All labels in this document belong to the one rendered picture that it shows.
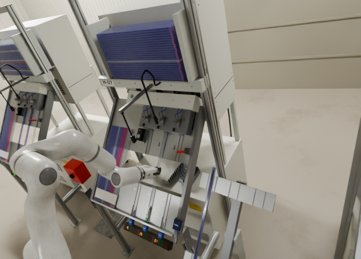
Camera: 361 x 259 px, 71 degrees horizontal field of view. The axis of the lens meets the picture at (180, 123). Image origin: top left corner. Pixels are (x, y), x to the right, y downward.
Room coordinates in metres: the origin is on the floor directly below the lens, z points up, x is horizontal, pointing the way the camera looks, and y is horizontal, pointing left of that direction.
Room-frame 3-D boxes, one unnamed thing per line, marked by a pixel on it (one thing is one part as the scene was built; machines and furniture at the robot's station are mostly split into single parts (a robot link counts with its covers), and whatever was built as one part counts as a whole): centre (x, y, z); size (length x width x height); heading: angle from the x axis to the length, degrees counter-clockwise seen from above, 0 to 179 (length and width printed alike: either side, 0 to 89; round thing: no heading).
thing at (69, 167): (1.62, 0.90, 0.39); 0.24 x 0.24 x 0.78; 50
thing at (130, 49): (1.38, 0.08, 1.52); 0.51 x 0.13 x 0.27; 50
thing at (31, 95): (2.29, 1.26, 0.66); 1.01 x 0.73 x 1.31; 140
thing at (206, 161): (1.51, 0.05, 0.31); 0.70 x 0.65 x 0.62; 50
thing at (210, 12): (1.78, -0.17, 0.86); 0.70 x 0.67 x 1.72; 50
